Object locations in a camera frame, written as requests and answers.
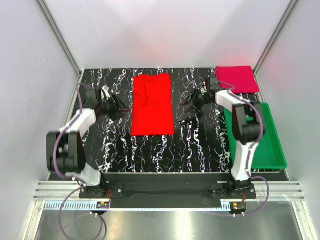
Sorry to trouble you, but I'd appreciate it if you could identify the folded magenta t shirt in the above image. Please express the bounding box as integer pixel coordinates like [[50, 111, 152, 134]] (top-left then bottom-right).
[[215, 66, 260, 94]]

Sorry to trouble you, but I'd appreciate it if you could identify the aluminium front rail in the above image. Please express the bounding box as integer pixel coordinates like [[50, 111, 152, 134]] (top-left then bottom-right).
[[34, 181, 305, 202]]

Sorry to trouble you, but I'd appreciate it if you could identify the white slotted cable duct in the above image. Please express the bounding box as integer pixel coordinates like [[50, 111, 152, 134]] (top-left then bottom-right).
[[44, 199, 245, 212]]

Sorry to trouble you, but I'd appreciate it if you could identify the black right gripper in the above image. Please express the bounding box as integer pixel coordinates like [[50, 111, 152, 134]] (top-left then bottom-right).
[[179, 88, 211, 115]]

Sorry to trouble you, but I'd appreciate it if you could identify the aluminium frame post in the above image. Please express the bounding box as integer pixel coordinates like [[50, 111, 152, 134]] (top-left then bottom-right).
[[253, 0, 300, 75], [35, 0, 82, 77]]

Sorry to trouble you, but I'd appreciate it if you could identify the black marbled table mat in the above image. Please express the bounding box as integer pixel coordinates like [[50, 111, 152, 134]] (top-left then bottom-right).
[[80, 67, 233, 174]]

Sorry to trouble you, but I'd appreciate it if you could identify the green plastic tray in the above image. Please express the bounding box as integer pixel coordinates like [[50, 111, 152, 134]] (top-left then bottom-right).
[[223, 101, 288, 171]]

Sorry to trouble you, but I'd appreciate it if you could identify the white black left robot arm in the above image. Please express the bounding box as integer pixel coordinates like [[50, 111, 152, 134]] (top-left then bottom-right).
[[46, 85, 130, 198]]

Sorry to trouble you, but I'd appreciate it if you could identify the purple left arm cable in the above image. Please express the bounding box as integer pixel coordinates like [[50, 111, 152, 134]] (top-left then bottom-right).
[[53, 83, 109, 238]]

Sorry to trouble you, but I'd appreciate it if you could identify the red t shirt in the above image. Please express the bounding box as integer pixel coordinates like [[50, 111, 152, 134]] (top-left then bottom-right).
[[131, 73, 175, 137]]

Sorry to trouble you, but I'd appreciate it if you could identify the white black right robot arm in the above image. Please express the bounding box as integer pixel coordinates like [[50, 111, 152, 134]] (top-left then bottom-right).
[[180, 77, 266, 199]]

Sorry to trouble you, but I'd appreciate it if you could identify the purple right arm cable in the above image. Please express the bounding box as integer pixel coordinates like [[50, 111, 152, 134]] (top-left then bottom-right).
[[199, 79, 271, 218]]

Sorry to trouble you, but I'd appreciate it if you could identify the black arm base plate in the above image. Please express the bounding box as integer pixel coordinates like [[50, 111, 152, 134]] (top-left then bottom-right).
[[79, 172, 257, 209]]

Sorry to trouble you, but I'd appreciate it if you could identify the right aluminium frame post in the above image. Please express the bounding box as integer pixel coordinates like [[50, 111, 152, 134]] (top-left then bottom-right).
[[253, 0, 300, 75]]

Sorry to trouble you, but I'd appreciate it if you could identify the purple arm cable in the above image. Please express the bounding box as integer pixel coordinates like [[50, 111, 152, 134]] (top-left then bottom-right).
[[53, 83, 109, 238], [199, 79, 271, 218]]

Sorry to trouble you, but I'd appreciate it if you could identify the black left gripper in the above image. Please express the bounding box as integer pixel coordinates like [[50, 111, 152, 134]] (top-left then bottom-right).
[[99, 94, 132, 122]]

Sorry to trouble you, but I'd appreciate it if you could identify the left aluminium frame post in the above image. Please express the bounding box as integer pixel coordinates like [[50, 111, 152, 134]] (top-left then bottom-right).
[[35, 0, 82, 77]]

